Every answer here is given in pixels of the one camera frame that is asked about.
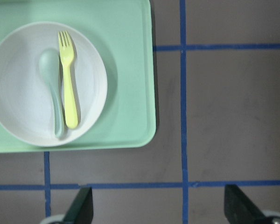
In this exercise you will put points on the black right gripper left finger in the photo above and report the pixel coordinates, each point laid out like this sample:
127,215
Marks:
81,209

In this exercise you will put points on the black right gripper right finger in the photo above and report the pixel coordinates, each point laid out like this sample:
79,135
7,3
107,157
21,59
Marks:
239,209

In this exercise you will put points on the white round plate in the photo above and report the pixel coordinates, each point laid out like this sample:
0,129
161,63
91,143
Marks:
26,109

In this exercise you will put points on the yellow plastic fork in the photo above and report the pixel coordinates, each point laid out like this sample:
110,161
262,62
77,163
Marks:
67,56

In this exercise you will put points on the pale green spoon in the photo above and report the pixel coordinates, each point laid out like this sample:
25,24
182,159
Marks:
49,68

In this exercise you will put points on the mint green tray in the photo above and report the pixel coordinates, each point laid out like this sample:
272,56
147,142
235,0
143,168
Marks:
121,32

